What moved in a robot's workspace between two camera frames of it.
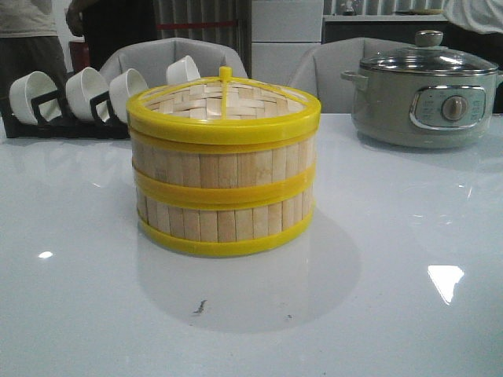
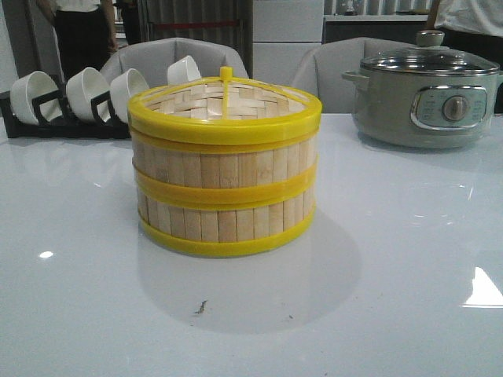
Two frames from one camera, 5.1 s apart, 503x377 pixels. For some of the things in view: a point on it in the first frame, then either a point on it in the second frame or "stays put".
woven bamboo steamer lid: (223, 111) stays put
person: (107, 23) -> (86, 30)
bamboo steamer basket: (213, 226) stays put
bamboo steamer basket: (224, 170) stays put
